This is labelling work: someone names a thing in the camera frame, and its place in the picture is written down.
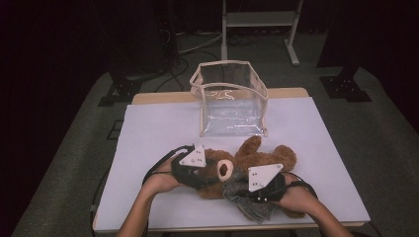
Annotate white floor cable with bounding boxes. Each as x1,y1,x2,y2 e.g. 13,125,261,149
177,31,223,55

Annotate brown teddy bear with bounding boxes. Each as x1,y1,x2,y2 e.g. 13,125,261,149
197,134,297,219

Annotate white table mat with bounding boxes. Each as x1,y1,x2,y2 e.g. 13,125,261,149
93,96,372,233

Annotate right hand-held gripper black cable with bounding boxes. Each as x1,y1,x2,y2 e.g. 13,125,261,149
286,171,319,200

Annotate person's right hand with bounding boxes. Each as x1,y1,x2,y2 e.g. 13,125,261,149
273,174,317,213

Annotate white metal stand frame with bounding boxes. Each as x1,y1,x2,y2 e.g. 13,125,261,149
220,0,304,67

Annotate person's left hand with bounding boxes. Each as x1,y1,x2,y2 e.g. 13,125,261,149
141,157,186,196

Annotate wooden table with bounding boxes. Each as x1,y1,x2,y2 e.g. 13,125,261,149
92,87,372,235

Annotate black floor cables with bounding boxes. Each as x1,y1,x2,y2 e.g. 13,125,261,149
154,29,225,93

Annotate clear plastic bag beige trim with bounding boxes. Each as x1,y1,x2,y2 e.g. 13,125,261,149
189,59,270,138

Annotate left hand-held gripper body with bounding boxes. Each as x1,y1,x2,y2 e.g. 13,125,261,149
171,143,215,191

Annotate thin black hanging cable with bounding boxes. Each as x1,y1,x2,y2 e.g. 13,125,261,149
89,169,112,237

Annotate grey knitted cloth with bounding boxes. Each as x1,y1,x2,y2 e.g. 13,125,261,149
222,167,278,225

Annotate black stand base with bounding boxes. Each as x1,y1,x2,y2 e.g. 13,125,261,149
97,65,142,108
319,65,374,103

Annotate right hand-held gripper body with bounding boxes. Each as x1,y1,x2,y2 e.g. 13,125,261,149
247,163,287,202

